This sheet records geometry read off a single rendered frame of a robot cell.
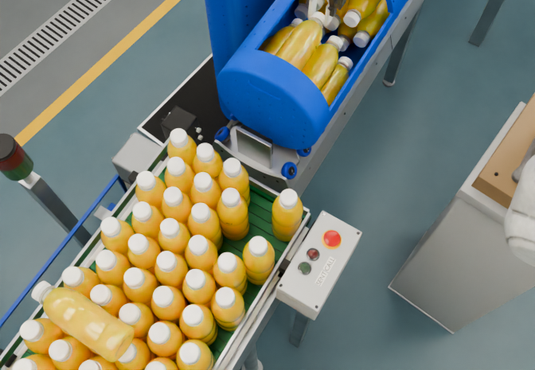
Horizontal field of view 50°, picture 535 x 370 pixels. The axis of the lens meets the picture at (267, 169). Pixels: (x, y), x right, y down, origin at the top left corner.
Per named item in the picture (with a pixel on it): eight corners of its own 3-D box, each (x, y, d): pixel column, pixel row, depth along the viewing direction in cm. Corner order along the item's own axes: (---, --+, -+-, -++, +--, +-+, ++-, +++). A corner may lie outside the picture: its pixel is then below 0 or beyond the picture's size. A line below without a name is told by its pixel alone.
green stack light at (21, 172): (40, 163, 124) (31, 153, 119) (20, 186, 121) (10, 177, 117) (17, 149, 125) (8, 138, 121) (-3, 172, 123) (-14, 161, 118)
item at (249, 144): (275, 162, 150) (275, 139, 138) (270, 169, 149) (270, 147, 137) (242, 145, 152) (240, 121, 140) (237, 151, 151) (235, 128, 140)
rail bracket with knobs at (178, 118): (208, 138, 156) (204, 119, 147) (193, 158, 153) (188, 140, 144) (177, 122, 158) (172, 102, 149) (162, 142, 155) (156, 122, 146)
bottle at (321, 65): (294, 112, 140) (331, 59, 147) (313, 110, 134) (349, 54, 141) (277, 92, 137) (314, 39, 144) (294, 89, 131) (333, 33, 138)
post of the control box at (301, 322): (303, 338, 220) (328, 268, 130) (298, 348, 219) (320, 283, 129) (294, 333, 221) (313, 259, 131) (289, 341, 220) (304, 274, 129)
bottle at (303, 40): (263, 64, 130) (303, 8, 136) (264, 81, 137) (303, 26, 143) (289, 77, 129) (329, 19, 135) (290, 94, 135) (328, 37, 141)
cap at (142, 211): (142, 224, 125) (141, 222, 123) (130, 214, 126) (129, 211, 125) (155, 212, 126) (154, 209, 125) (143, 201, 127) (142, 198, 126)
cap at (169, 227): (179, 220, 126) (177, 217, 124) (180, 237, 124) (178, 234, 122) (161, 222, 125) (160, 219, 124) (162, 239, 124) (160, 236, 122)
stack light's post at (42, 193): (140, 290, 228) (41, 176, 129) (134, 299, 227) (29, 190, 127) (132, 286, 229) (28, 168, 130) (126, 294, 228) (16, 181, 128)
